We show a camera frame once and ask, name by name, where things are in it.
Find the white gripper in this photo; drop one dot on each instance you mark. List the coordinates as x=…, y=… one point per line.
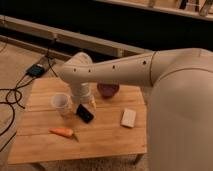
x=82, y=94

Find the white sponge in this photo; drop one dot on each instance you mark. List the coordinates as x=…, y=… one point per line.
x=128, y=118

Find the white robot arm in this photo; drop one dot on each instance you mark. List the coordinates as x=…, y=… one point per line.
x=179, y=124

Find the black smartphone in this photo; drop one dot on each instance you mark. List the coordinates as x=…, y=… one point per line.
x=84, y=114

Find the translucent plastic cup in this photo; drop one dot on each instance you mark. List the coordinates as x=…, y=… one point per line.
x=61, y=102

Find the purple bowl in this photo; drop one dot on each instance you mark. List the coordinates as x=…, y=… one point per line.
x=107, y=90

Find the orange carrot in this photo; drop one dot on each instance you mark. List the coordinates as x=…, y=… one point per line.
x=65, y=132

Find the black power adapter box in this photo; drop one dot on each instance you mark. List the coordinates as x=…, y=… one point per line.
x=35, y=71

